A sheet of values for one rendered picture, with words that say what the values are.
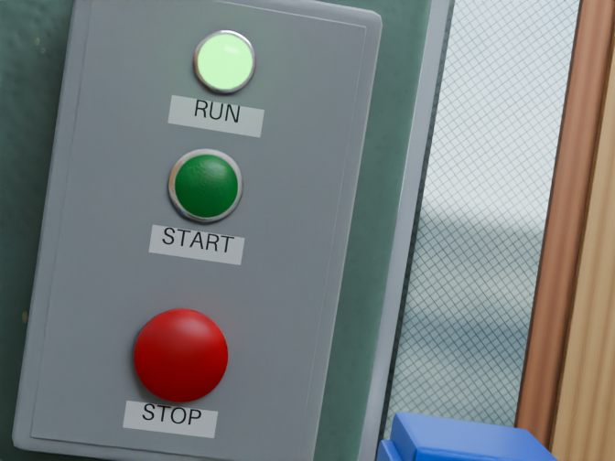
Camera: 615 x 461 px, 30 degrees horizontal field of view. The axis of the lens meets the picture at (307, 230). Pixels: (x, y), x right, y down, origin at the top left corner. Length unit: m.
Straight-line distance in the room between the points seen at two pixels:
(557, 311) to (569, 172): 0.21
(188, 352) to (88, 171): 0.07
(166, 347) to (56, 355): 0.04
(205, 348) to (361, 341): 0.10
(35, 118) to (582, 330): 1.37
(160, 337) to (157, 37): 0.10
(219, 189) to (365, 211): 0.09
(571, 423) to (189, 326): 1.41
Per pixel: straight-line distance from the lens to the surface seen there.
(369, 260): 0.44
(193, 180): 0.37
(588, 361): 1.75
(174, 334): 0.37
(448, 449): 1.18
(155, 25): 0.37
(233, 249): 0.37
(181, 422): 0.38
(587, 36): 1.78
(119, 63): 0.37
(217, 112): 0.37
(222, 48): 0.37
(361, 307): 0.45
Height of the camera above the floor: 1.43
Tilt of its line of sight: 4 degrees down
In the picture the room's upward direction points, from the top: 9 degrees clockwise
